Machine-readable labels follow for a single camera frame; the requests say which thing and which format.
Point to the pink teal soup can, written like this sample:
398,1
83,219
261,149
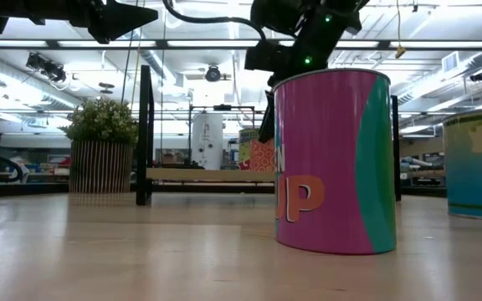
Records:
329,146

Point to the blue green cherries can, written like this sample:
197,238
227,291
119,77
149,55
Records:
475,184

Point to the black overhead camera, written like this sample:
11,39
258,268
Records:
213,73

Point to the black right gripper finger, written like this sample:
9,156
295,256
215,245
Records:
268,121

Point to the black overhead light bar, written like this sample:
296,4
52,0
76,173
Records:
224,47

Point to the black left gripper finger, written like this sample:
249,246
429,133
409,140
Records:
119,18

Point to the black frame wooden shelf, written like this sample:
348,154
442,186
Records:
207,174

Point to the white cylindrical tank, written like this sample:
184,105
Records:
207,142

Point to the black ceiling fixture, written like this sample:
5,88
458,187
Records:
46,67

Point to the plant in striped pot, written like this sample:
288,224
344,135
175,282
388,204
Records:
101,167

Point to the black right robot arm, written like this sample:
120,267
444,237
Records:
320,29

